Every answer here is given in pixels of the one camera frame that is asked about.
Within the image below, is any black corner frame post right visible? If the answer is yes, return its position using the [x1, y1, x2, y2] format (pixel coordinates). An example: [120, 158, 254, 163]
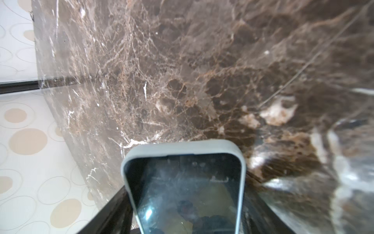
[1, 77, 81, 95]

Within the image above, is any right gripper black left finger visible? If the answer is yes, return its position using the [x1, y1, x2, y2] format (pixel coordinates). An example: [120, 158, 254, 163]
[78, 187, 133, 234]

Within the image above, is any black smartphone from case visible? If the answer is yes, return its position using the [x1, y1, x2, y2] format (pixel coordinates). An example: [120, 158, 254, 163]
[125, 153, 242, 234]

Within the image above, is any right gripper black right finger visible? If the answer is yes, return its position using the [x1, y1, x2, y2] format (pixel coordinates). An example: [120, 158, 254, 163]
[241, 187, 294, 234]

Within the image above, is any light blue phone case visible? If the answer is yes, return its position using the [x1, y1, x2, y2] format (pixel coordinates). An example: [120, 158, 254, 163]
[120, 139, 246, 234]

